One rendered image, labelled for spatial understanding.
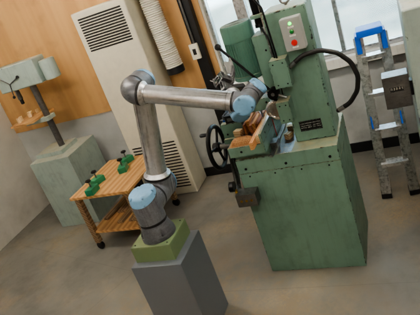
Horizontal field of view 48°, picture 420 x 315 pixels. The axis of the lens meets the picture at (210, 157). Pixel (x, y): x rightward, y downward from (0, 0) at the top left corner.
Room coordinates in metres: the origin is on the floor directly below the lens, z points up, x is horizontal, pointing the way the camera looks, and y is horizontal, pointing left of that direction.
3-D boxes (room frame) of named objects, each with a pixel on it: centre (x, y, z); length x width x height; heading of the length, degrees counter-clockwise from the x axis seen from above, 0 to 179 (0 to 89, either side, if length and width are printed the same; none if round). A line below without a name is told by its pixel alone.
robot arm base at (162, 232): (2.23, 0.40, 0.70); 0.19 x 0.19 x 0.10
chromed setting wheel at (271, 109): (2.40, -0.43, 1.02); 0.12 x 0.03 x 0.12; 64
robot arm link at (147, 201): (2.24, 0.39, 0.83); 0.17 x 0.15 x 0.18; 154
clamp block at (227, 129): (2.69, -0.21, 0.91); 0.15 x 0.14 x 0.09; 154
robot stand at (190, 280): (2.23, 0.40, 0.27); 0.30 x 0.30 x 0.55; 65
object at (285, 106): (2.35, -0.47, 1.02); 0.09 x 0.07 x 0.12; 154
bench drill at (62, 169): (4.34, 1.26, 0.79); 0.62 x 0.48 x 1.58; 67
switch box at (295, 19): (2.31, -0.59, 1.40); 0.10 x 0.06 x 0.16; 64
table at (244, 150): (2.65, -0.29, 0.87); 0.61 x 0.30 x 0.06; 154
